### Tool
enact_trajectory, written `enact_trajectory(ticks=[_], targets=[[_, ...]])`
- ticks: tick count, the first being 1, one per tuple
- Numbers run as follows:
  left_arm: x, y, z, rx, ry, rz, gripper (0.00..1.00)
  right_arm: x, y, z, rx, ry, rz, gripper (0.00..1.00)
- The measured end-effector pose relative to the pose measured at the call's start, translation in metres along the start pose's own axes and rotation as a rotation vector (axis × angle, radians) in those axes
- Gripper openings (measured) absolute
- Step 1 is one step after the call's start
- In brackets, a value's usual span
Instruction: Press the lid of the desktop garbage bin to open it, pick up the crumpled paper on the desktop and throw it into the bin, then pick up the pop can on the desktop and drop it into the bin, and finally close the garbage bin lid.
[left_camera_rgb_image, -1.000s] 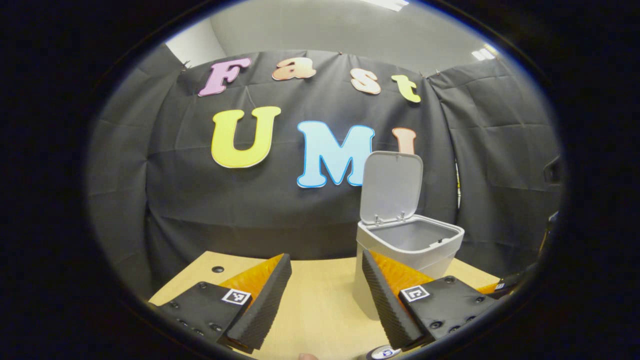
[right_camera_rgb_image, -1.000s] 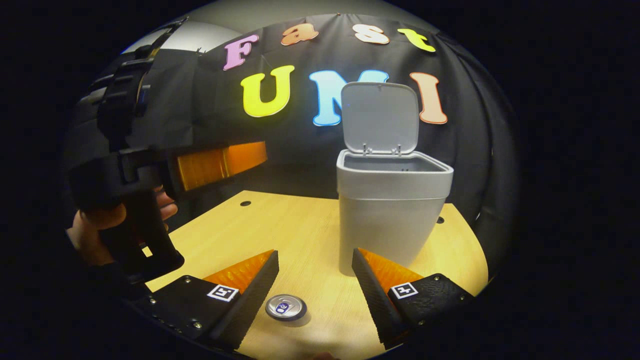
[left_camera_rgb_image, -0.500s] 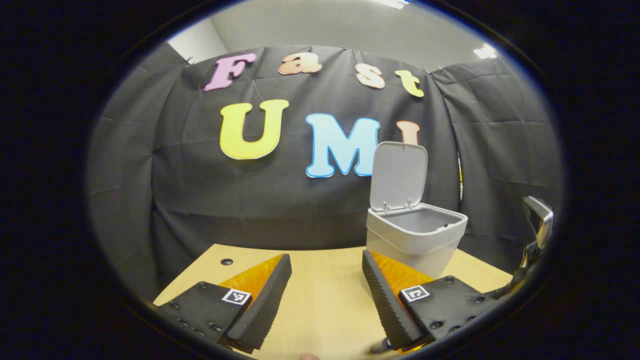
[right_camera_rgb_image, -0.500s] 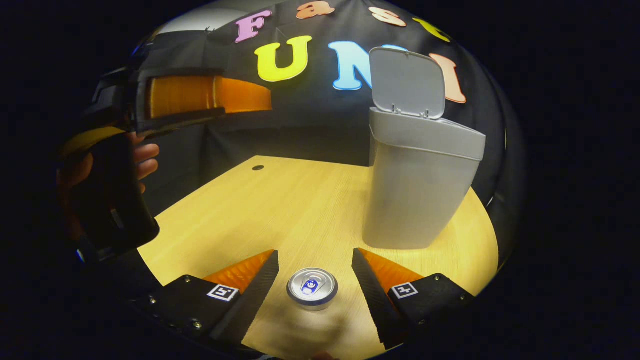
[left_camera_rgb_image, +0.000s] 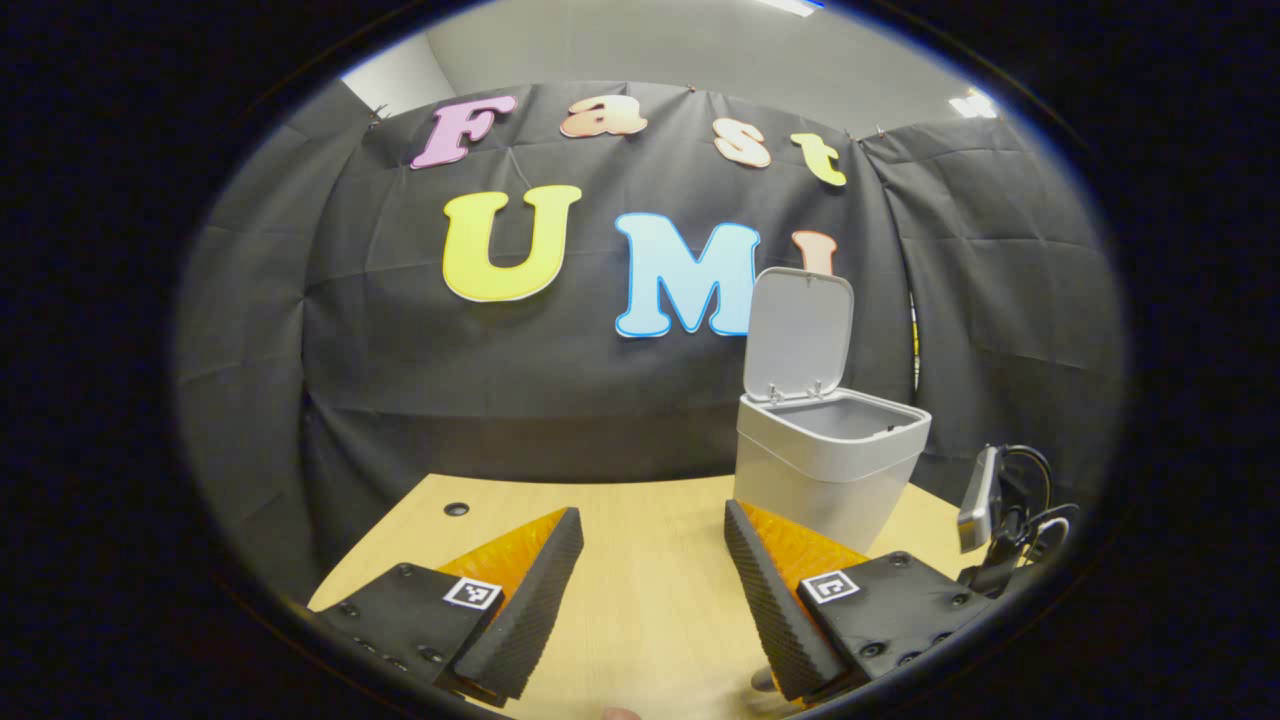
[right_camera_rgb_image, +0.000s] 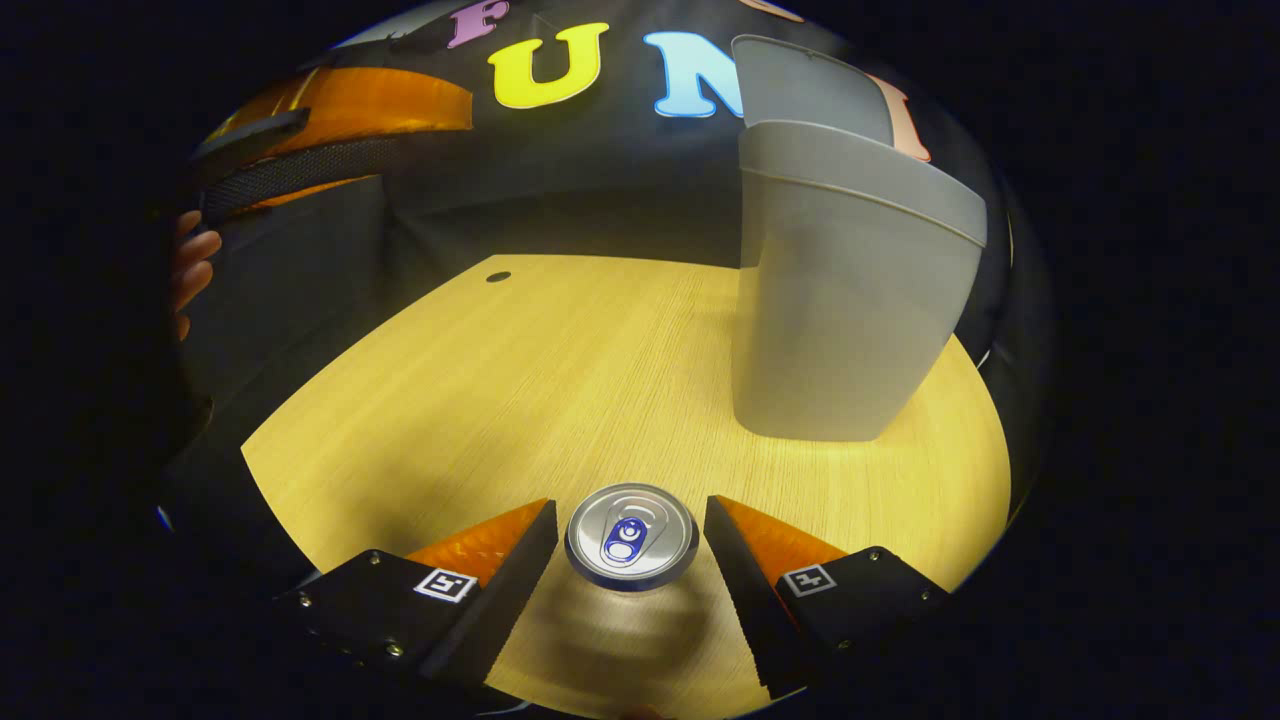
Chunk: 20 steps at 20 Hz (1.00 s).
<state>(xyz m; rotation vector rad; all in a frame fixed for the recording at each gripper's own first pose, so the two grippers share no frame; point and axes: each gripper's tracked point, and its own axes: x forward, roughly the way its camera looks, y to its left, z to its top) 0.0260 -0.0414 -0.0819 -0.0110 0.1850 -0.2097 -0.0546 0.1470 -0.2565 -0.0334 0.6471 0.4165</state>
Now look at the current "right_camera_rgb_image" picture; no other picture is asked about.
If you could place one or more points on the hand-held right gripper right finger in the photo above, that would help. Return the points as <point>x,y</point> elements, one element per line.
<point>745,590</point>

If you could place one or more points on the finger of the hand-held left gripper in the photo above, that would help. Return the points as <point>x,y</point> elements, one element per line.
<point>300,170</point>
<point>380,100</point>

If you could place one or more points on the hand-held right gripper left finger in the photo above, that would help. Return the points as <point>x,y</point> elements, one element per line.
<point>505,600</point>

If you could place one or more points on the silver pop can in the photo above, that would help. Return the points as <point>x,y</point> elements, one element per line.
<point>630,537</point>

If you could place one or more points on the grey desktop garbage bin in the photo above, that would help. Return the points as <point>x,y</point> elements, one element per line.
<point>840,300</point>

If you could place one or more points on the wooden desktop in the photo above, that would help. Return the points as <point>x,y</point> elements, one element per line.
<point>500,400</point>

